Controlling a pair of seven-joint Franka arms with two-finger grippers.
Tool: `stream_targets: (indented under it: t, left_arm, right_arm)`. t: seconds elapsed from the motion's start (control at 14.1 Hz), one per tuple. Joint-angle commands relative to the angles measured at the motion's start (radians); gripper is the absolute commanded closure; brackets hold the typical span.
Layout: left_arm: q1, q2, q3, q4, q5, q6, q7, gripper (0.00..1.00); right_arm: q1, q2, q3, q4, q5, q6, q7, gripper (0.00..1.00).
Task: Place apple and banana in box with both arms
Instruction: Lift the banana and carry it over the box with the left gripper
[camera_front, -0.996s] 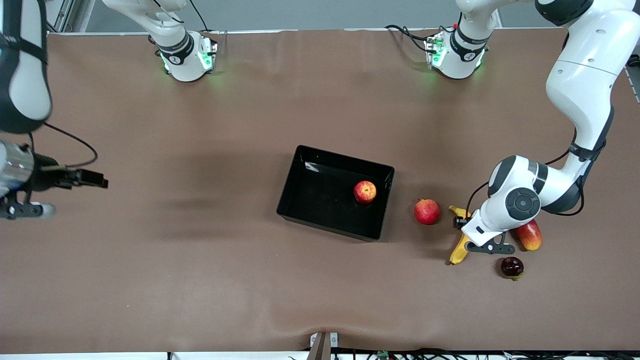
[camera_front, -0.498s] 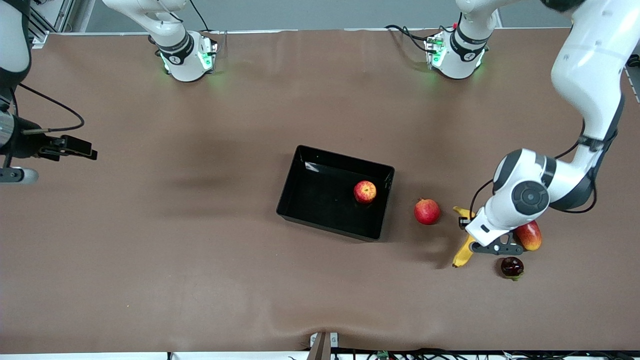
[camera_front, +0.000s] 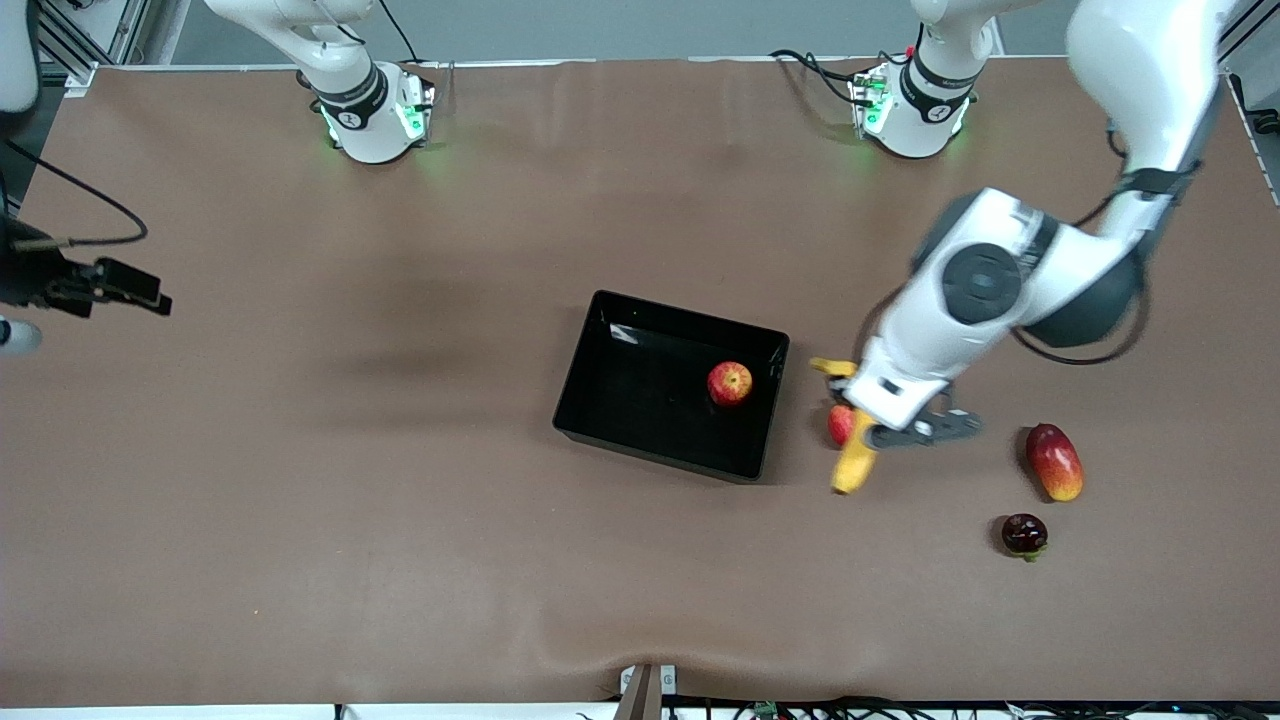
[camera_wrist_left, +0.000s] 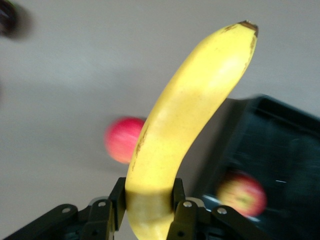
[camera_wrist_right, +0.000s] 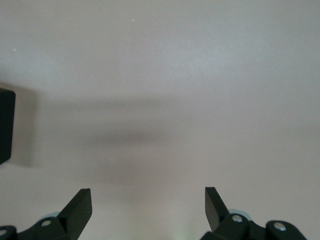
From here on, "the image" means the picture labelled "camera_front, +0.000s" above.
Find red yellow apple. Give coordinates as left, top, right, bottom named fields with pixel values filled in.
left=707, top=361, right=754, bottom=407

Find dark purple mangosteen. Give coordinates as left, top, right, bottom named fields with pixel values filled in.
left=1001, top=513, right=1049, bottom=562

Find brown table mat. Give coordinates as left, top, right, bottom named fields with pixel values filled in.
left=0, top=55, right=1280, bottom=707

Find black base power cable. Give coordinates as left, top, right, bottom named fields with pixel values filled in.
left=378, top=0, right=429, bottom=69

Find black plastic box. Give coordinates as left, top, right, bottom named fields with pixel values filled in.
left=552, top=290, right=791, bottom=485

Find yellow banana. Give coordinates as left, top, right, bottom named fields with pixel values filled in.
left=810, top=357, right=881, bottom=496

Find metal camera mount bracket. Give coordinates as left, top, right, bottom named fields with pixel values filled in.
left=618, top=663, right=677, bottom=720

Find red yellow mango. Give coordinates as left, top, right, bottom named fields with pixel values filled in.
left=1025, top=423, right=1085, bottom=503

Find black base power cables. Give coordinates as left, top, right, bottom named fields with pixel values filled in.
left=768, top=45, right=916, bottom=106

